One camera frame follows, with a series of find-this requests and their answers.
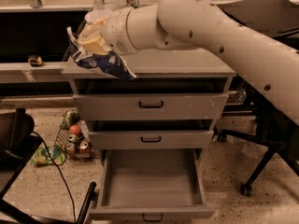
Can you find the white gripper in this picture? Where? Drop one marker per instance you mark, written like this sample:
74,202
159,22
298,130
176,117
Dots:
116,32

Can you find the blue chip bag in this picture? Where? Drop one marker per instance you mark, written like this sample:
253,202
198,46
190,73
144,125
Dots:
109,64

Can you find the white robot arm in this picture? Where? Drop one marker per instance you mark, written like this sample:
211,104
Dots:
269,66

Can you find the green chip bag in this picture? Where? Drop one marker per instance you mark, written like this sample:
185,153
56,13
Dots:
71,117

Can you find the grey top drawer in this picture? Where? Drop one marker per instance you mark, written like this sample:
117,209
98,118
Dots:
152,98

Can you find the grey middle drawer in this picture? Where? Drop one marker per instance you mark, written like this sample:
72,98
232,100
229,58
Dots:
151,134

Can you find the grey drawer cabinet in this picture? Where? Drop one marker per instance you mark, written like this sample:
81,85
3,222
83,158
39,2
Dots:
152,63

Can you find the grey open bottom drawer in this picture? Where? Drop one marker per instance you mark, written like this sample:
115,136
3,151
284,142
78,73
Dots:
151,185

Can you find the white bowl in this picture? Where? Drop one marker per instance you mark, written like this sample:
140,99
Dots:
96,15

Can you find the yellow tape measure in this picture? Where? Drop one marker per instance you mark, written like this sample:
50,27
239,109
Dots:
35,60

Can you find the orange fruit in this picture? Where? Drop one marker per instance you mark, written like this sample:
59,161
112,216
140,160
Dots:
75,129

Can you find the silver soda can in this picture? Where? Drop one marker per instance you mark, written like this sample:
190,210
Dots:
72,138

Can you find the red soda can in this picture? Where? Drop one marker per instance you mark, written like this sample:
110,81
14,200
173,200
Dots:
85,147

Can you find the orange soda can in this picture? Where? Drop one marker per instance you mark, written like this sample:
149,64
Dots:
70,148

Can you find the black chair left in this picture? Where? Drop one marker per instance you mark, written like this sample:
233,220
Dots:
18,145

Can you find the black office chair right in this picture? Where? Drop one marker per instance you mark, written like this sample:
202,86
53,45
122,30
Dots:
279,20

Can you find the wire basket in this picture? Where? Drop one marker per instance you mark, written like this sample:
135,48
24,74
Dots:
62,140

